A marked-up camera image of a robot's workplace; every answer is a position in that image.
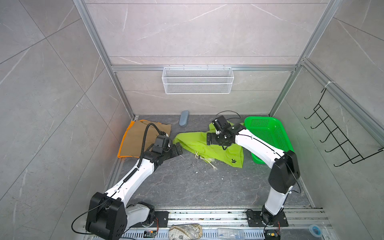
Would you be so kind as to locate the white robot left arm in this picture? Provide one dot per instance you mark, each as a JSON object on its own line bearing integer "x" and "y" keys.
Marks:
{"x": 110, "y": 214}

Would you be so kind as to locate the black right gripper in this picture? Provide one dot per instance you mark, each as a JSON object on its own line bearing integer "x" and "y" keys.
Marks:
{"x": 212, "y": 140}

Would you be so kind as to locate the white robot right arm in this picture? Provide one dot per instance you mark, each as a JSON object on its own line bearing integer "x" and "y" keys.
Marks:
{"x": 283, "y": 164}

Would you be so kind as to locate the white wire mesh basket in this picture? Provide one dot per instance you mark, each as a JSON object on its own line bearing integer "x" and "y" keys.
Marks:
{"x": 197, "y": 80}

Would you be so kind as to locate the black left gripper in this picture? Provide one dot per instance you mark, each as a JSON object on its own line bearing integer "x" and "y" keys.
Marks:
{"x": 175, "y": 152}

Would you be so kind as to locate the blue tape roll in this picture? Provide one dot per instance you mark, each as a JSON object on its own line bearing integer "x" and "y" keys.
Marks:
{"x": 316, "y": 231}

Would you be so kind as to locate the orange shorts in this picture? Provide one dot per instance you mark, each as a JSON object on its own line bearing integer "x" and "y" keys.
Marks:
{"x": 132, "y": 139}

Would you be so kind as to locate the grey oval case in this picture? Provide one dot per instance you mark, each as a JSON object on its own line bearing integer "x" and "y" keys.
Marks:
{"x": 184, "y": 117}

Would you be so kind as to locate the patterned pouch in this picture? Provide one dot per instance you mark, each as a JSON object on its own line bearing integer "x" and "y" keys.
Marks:
{"x": 185, "y": 232}

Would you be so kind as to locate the lime green shorts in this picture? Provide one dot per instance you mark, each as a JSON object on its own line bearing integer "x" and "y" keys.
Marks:
{"x": 196, "y": 143}

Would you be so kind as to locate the green plastic basket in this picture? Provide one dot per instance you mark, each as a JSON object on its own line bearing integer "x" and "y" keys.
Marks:
{"x": 270, "y": 130}

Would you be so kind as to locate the small circuit board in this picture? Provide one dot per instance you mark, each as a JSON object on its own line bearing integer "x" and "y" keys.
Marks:
{"x": 151, "y": 234}

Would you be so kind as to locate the black wire hook rack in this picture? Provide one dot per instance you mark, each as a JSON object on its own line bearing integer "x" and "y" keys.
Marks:
{"x": 341, "y": 139}

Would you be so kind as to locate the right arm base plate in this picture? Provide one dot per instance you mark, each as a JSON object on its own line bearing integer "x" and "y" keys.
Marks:
{"x": 264, "y": 218}

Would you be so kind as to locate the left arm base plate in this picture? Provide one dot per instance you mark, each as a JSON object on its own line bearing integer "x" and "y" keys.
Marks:
{"x": 158, "y": 218}

